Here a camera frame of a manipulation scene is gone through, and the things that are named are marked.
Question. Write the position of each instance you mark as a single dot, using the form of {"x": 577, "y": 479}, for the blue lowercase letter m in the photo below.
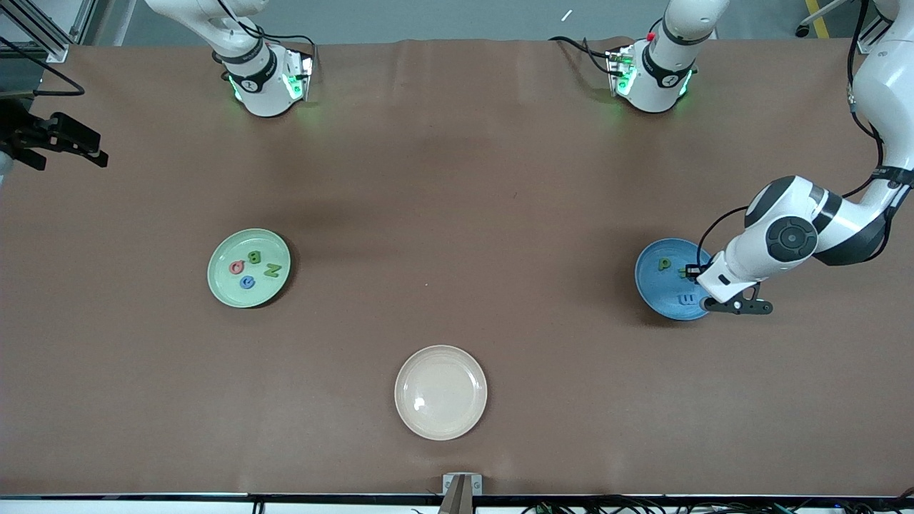
{"x": 688, "y": 300}

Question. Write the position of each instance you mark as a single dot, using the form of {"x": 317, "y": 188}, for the brown table cover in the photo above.
{"x": 457, "y": 178}

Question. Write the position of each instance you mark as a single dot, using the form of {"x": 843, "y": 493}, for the blue plate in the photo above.
{"x": 657, "y": 293}

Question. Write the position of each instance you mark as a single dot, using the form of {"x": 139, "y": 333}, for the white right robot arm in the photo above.
{"x": 257, "y": 93}

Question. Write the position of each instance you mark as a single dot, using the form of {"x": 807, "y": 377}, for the aluminium frame post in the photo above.
{"x": 865, "y": 44}
{"x": 53, "y": 48}

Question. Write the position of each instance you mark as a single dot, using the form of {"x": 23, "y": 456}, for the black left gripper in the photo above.
{"x": 695, "y": 271}

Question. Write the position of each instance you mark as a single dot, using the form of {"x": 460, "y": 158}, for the beige plate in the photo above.
{"x": 440, "y": 392}

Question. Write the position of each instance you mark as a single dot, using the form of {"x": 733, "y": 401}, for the light green plate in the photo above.
{"x": 246, "y": 296}

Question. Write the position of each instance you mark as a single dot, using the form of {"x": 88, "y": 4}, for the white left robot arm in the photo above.
{"x": 792, "y": 239}

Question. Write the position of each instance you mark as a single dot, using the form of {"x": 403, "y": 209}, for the pink letter Q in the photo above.
{"x": 236, "y": 268}

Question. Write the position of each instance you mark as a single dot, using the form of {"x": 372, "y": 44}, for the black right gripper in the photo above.
{"x": 27, "y": 135}

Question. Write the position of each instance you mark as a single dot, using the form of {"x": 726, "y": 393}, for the metal camera bracket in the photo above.
{"x": 462, "y": 492}

